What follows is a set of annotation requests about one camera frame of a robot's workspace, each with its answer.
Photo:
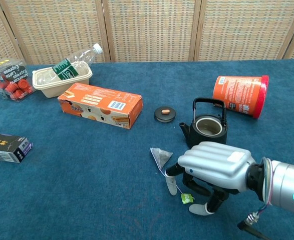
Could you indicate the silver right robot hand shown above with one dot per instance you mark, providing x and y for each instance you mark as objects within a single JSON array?
[{"x": 217, "y": 162}]

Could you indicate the pyramid tea bag green tag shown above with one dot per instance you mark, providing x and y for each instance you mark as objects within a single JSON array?
[{"x": 161, "y": 156}]

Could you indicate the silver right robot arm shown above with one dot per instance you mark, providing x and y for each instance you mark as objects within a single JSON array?
[{"x": 284, "y": 185}]

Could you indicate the black cast iron teapot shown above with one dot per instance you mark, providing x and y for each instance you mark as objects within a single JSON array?
[{"x": 193, "y": 135}]

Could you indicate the black teapot lid orange knob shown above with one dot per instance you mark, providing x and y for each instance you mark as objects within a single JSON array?
[{"x": 164, "y": 115}]

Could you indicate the orange snack canister red lid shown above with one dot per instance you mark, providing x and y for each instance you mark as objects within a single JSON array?
[{"x": 237, "y": 91}]

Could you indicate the blue felt table cover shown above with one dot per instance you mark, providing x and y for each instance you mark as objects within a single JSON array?
[{"x": 86, "y": 187}]

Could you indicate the orange biscuit carton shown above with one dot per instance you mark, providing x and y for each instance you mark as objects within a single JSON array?
[{"x": 99, "y": 100}]

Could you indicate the woven wooden folding screen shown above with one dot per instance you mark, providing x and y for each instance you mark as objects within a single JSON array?
[{"x": 149, "y": 30}]

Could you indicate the beige plastic food tray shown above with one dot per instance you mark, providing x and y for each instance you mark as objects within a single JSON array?
[{"x": 61, "y": 89}]

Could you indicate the clear water bottle green label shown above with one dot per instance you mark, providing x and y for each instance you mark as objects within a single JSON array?
[{"x": 66, "y": 70}]

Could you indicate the black carton gold lettering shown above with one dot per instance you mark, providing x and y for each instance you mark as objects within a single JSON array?
[{"x": 4, "y": 147}]

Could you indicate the clear box red coffee capsules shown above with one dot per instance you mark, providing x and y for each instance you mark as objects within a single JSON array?
[{"x": 14, "y": 75}]

